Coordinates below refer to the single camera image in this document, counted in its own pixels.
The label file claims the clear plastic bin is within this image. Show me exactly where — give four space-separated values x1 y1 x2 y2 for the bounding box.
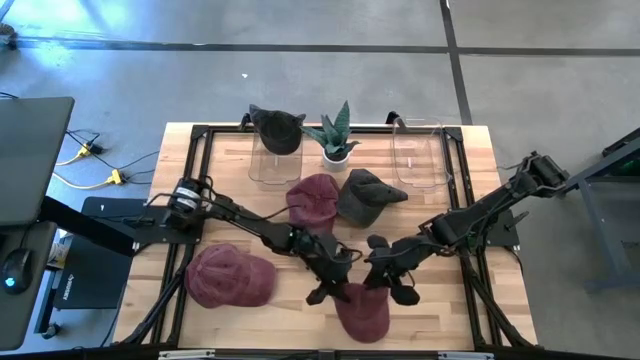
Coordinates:
390 116 452 195
247 127 305 193

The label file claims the black diagonal support bar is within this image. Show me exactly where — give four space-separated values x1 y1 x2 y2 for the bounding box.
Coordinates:
38 195 137 257

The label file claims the green snake plant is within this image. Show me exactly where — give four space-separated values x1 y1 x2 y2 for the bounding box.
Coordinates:
299 99 362 157

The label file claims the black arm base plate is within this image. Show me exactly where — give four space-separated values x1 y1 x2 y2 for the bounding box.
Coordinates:
448 208 522 250
133 203 205 246

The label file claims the maroon baseball cap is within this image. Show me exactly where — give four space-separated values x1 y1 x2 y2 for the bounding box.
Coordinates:
183 242 278 310
332 282 392 345
285 172 342 236

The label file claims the grey metal cart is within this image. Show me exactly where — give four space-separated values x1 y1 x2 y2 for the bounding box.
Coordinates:
551 127 640 295

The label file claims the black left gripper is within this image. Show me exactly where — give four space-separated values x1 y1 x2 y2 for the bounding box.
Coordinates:
299 232 362 307

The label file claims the white bracket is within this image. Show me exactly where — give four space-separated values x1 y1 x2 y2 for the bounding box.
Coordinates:
158 349 217 360
437 351 496 360

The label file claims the black floor cable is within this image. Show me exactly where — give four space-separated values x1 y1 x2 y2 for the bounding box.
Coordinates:
64 128 161 175

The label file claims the black baseball cap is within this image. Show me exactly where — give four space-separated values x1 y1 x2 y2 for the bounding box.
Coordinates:
248 103 308 156

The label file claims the yellow power cable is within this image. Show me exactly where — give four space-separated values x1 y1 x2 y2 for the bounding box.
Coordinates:
52 168 126 191
54 143 97 167

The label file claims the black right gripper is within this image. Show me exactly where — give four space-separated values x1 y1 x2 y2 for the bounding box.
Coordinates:
363 233 437 307

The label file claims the dark grey baseball cap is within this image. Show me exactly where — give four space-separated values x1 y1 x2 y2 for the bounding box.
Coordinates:
337 168 410 230

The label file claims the black Husky case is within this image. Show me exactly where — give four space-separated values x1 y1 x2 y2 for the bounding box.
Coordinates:
52 196 146 311

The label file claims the black camera mount beam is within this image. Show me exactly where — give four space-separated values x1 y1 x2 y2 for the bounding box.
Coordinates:
0 343 640 360

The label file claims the white plant pot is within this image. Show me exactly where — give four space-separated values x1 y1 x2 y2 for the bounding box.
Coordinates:
321 147 351 174

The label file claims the dark desk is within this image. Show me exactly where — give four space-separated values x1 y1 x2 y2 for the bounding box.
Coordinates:
0 219 59 351

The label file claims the black aluminium table frame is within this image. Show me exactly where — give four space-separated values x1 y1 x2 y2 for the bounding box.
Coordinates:
117 122 539 351

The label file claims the black computer mouse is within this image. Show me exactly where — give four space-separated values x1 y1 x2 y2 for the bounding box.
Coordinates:
0 248 34 296

